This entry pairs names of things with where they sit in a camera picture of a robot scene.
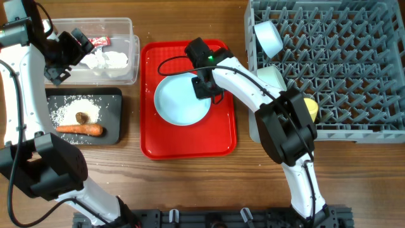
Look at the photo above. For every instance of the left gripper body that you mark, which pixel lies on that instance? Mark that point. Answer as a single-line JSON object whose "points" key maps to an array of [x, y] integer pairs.
{"points": [[67, 52]]}

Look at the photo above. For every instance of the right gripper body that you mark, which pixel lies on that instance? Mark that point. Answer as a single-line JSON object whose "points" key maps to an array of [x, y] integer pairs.
{"points": [[202, 91]]}

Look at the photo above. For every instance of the large light blue plate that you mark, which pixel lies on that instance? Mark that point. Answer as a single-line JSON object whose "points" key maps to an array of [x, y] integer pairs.
{"points": [[176, 102]]}

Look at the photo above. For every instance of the pile of rice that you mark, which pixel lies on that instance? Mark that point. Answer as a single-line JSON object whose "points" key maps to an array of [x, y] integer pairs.
{"points": [[62, 111]]}

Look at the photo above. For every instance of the green bowl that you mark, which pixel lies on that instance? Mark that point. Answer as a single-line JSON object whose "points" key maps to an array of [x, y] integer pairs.
{"points": [[272, 76]]}

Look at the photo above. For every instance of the brown food scrap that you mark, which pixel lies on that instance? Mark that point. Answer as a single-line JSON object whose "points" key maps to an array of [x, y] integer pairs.
{"points": [[82, 118]]}

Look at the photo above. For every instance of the light blue bowl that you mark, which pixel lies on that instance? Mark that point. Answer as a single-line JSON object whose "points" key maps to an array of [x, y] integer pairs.
{"points": [[269, 38]]}

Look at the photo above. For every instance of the orange carrot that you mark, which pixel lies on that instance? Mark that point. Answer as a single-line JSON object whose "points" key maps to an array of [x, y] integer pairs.
{"points": [[89, 129]]}

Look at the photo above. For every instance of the yellow plastic cup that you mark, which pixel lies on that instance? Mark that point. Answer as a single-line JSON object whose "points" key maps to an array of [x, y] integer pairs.
{"points": [[312, 107]]}

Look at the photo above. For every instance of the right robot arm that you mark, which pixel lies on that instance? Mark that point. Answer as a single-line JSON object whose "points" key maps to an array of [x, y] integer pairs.
{"points": [[286, 130]]}

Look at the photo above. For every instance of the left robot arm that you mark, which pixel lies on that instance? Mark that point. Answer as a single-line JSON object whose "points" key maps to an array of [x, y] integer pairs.
{"points": [[34, 159]]}

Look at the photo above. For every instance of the clear plastic waste bin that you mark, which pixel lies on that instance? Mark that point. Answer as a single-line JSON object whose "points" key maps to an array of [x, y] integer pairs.
{"points": [[123, 39]]}

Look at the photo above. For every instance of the black food waste tray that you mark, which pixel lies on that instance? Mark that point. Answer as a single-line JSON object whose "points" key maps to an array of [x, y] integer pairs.
{"points": [[111, 96]]}

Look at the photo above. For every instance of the grey dishwasher rack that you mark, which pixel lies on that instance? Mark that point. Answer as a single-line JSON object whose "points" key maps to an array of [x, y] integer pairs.
{"points": [[346, 55]]}

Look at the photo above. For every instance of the crumpled white tissue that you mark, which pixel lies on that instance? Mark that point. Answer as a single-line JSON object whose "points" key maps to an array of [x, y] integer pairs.
{"points": [[107, 64]]}

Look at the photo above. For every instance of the red snack wrapper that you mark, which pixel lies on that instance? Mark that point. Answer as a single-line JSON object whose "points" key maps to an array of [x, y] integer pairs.
{"points": [[100, 41]]}

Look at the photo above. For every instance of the red serving tray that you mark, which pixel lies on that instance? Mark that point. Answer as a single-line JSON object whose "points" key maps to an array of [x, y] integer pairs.
{"points": [[214, 135]]}

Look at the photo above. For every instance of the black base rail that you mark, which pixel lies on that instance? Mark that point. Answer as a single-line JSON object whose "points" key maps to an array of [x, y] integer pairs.
{"points": [[330, 216]]}

